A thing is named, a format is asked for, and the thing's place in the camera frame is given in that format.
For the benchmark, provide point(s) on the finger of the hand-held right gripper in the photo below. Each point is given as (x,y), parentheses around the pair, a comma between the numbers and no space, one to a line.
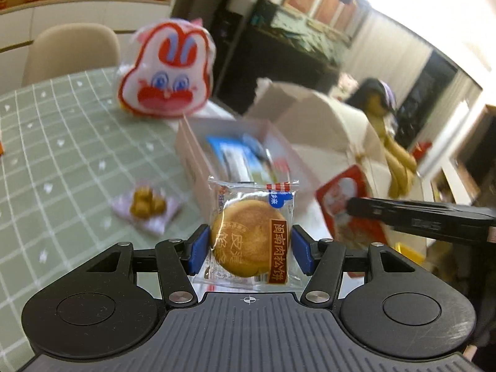
(387,207)

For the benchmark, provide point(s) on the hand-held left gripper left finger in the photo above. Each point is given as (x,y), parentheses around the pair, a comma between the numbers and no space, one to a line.
(199,250)

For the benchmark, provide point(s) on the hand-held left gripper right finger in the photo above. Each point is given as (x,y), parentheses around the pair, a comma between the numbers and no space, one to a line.
(300,248)

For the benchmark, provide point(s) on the red and white snack packet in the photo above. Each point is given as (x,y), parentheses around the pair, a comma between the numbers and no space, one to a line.
(345,201)

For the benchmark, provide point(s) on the round pastry packet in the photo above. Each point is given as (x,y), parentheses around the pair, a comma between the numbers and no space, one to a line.
(244,236)

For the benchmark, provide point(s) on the blue snack packet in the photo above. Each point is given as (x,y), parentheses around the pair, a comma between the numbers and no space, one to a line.
(267,162)
(232,159)

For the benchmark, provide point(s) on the white cardboard box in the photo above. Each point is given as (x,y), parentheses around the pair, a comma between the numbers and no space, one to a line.
(193,155)

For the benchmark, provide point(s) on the yellow plush doll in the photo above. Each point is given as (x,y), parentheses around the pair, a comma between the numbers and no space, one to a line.
(391,139)

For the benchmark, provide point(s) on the small wrapped yellow candy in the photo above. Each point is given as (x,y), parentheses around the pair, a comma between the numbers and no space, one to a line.
(147,203)

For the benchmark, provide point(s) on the open brown cardboard box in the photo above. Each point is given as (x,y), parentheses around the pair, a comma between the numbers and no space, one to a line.
(283,97)

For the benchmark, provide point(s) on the white curtain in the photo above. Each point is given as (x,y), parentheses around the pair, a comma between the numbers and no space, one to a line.
(391,50)

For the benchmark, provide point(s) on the rabbit face snack bag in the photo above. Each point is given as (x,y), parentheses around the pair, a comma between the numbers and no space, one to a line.
(166,77)

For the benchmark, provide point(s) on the green checked tablecloth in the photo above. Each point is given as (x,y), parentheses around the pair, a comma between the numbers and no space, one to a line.
(58,143)

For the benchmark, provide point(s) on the dark cabinet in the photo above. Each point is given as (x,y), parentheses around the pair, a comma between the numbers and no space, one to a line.
(279,46)

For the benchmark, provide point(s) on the beige chair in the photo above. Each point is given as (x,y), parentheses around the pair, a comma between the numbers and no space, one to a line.
(73,50)

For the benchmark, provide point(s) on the white sideboard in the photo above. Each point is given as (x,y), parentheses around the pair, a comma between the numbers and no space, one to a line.
(77,13)

